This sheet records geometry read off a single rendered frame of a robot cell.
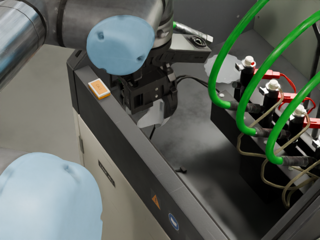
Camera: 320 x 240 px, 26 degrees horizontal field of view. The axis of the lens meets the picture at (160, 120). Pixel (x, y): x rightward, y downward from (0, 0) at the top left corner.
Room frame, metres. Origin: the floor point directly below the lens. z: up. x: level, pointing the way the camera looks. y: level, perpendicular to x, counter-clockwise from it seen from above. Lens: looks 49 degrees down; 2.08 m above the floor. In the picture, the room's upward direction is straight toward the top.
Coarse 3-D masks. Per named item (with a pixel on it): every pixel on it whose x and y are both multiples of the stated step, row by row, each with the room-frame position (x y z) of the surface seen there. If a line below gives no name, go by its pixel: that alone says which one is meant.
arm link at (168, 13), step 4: (164, 0) 0.78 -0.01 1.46; (168, 0) 0.73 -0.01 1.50; (172, 0) 0.75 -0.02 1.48; (168, 4) 0.74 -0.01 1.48; (172, 4) 0.75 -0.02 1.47; (168, 8) 0.74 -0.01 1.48; (172, 8) 0.75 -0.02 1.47; (164, 12) 0.74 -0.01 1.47; (168, 12) 0.74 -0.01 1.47; (172, 12) 0.76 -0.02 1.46; (164, 16) 0.74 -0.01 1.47; (168, 16) 0.74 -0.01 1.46; (160, 20) 0.73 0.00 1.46; (164, 20) 0.74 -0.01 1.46; (168, 20) 0.74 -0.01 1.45; (160, 24) 0.73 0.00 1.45
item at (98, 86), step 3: (96, 81) 1.11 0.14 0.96; (99, 81) 1.11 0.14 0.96; (93, 84) 1.10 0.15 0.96; (96, 84) 1.10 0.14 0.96; (99, 84) 1.10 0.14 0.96; (102, 84) 1.10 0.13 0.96; (93, 87) 1.09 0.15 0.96; (96, 87) 1.09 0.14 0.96; (99, 87) 1.09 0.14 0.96; (102, 87) 1.09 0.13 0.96; (96, 90) 1.08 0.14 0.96; (99, 90) 1.08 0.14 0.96; (102, 90) 1.08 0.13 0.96; (105, 90) 1.08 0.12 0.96; (99, 93) 1.07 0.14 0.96; (96, 96) 1.07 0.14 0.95; (102, 96) 1.07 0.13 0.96; (105, 96) 1.07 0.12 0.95; (99, 99) 1.06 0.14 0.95
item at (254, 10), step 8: (264, 0) 0.93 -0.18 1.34; (256, 8) 0.92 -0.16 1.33; (248, 16) 0.91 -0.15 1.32; (240, 24) 0.91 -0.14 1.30; (232, 32) 0.90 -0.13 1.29; (240, 32) 0.90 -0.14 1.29; (232, 40) 0.89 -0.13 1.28; (224, 48) 0.89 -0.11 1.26; (224, 56) 0.89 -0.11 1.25; (216, 64) 0.88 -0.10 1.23; (216, 72) 0.88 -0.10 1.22; (208, 88) 0.88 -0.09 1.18; (216, 96) 0.88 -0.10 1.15; (216, 104) 0.88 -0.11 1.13; (224, 104) 0.89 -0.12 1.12; (232, 104) 0.90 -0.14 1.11; (248, 104) 0.93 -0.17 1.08; (256, 104) 0.94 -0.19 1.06; (256, 112) 0.93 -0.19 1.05
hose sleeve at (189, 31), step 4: (176, 24) 1.08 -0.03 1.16; (180, 24) 1.08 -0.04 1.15; (176, 28) 1.07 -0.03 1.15; (180, 28) 1.08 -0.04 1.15; (184, 28) 1.08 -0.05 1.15; (188, 28) 1.08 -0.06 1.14; (180, 32) 1.08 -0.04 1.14; (184, 32) 1.08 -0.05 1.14; (188, 32) 1.08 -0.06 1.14; (192, 32) 1.08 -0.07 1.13; (196, 32) 1.09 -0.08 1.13; (200, 32) 1.09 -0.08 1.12; (200, 36) 1.08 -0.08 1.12; (204, 36) 1.09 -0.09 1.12; (204, 40) 1.08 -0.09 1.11
